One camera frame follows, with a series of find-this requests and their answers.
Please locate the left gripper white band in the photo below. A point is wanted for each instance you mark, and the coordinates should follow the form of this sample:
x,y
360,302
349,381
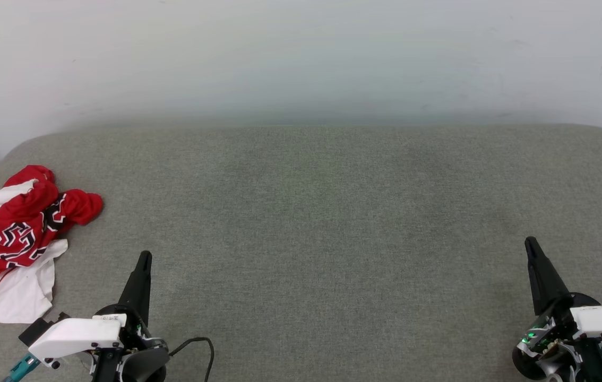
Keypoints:
x,y
75,334

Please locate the red and white jersey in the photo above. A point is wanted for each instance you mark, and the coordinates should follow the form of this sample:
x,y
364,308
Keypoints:
x,y
14,223

